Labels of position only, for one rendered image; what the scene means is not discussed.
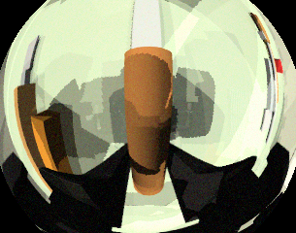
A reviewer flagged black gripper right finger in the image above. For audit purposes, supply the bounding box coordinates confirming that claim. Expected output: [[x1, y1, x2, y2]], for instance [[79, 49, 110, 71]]
[[167, 143, 257, 222]]

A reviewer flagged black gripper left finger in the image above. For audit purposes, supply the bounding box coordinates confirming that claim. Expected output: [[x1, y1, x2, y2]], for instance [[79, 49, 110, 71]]
[[39, 143, 131, 229]]

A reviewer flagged red block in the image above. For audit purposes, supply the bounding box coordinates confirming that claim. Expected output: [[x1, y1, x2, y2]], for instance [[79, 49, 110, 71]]
[[275, 58, 283, 74]]

